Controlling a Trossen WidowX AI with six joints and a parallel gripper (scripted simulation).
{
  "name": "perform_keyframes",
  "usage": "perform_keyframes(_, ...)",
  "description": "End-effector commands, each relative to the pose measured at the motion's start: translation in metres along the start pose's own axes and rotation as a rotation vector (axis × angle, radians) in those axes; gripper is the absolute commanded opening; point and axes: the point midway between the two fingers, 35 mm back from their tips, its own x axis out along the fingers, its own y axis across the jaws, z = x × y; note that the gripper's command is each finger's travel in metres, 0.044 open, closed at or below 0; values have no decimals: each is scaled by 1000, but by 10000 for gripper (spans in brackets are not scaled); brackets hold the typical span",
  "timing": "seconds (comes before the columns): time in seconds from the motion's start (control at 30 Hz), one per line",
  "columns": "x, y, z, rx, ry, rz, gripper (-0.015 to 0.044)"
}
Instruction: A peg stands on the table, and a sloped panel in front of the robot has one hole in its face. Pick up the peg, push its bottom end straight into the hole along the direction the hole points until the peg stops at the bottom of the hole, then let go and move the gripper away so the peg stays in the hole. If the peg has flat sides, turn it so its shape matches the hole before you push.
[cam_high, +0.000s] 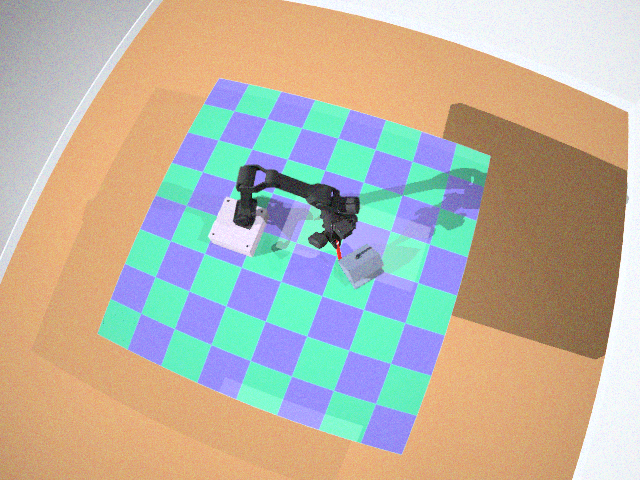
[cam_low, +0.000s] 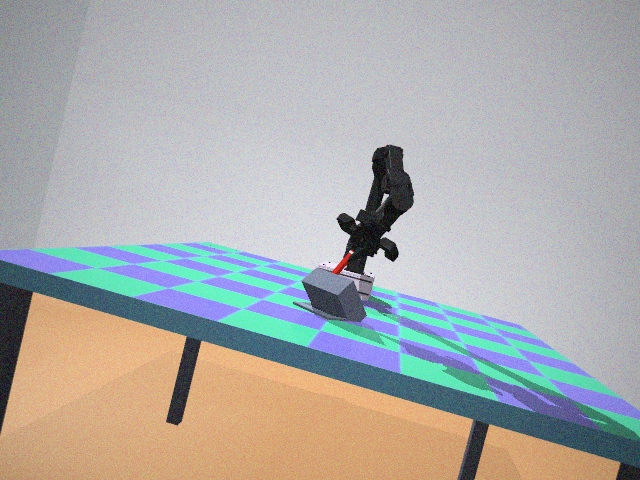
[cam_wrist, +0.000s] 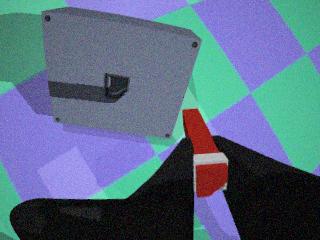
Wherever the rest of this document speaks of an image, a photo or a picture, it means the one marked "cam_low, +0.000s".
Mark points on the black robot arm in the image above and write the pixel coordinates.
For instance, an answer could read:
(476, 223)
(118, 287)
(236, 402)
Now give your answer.
(389, 178)

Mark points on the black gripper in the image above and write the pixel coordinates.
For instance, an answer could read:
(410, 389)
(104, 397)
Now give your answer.
(371, 242)

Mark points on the grey sloped panel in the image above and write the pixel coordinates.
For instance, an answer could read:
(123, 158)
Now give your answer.
(332, 297)

